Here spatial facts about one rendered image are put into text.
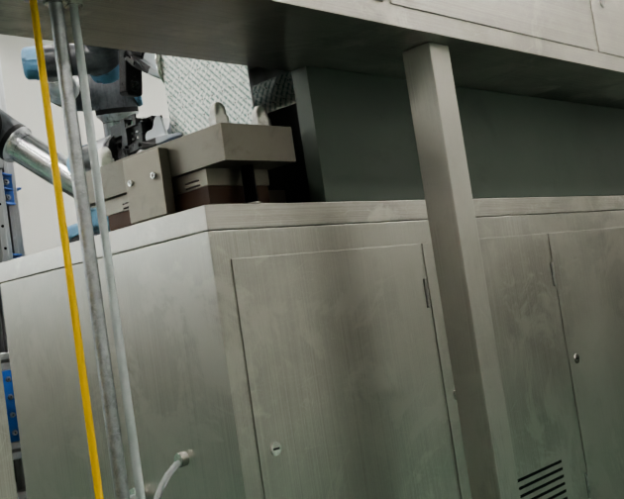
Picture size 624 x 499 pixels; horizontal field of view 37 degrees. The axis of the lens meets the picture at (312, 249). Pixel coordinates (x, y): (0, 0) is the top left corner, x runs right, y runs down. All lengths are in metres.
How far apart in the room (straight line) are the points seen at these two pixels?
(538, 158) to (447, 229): 0.69
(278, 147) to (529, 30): 0.58
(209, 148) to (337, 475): 0.57
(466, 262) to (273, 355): 0.36
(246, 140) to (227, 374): 0.38
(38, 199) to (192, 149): 4.39
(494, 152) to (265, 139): 0.69
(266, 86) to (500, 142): 0.56
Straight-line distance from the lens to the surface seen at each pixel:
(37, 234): 5.82
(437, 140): 1.59
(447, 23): 1.62
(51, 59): 2.20
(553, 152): 2.30
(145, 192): 1.57
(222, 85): 1.76
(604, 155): 2.54
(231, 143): 1.47
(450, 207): 1.57
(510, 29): 1.80
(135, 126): 1.94
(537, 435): 2.06
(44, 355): 1.79
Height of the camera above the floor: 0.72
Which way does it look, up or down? 4 degrees up
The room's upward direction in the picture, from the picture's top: 8 degrees counter-clockwise
